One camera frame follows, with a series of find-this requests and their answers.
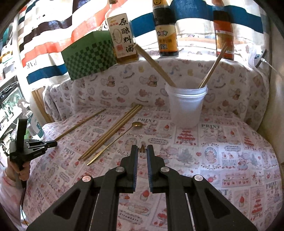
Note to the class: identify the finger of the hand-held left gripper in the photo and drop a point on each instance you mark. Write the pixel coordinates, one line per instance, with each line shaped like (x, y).
(52, 144)

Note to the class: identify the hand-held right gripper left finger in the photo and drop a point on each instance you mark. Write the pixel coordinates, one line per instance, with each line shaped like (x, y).
(135, 173)

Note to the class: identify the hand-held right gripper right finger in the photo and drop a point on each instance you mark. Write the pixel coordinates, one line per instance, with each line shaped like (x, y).
(149, 173)

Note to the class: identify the gold fork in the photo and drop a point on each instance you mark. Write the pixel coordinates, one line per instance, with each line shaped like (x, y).
(142, 148)

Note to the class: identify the bamboo chopstick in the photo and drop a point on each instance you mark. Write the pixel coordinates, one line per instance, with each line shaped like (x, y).
(156, 61)
(213, 65)
(110, 132)
(113, 132)
(154, 66)
(79, 124)
(106, 132)

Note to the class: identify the gold spoon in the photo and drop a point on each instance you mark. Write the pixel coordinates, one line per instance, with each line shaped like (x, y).
(136, 124)

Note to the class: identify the translucent plastic cup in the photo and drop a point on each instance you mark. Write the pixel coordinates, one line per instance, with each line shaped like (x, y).
(186, 106)

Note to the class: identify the person's left forearm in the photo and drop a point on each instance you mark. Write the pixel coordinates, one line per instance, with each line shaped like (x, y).
(11, 195)

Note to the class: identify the person's left hand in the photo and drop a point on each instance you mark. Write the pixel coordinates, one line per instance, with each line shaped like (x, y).
(25, 175)

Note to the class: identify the clear bottle green label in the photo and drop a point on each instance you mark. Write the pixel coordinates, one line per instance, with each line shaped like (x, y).
(35, 124)

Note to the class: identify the wooden board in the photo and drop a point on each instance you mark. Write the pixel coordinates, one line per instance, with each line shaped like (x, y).
(41, 104)

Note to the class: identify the dark shelving unit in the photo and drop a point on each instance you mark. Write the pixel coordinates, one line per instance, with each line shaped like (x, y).
(8, 95)

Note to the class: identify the strawberry printed tablecloth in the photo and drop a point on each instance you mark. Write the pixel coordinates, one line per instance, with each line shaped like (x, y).
(221, 155)

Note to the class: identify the bear heart printed cloth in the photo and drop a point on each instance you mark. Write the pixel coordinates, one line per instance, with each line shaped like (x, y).
(133, 88)

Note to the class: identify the green checkered box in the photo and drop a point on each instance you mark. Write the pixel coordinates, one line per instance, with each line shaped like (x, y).
(88, 57)

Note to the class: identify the striped hanging cloth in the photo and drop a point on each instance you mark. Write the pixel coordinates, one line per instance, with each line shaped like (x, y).
(55, 26)

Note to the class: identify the clear cooking wine bottle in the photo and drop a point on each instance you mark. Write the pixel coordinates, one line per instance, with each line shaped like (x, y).
(122, 44)

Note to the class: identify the dark soy sauce bottle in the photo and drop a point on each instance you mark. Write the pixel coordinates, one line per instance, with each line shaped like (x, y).
(165, 33)

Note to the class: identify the white charger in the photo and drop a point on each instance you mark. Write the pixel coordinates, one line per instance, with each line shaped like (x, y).
(255, 57)

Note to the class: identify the red label sauce bottle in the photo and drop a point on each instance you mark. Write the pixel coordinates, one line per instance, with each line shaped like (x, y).
(221, 28)

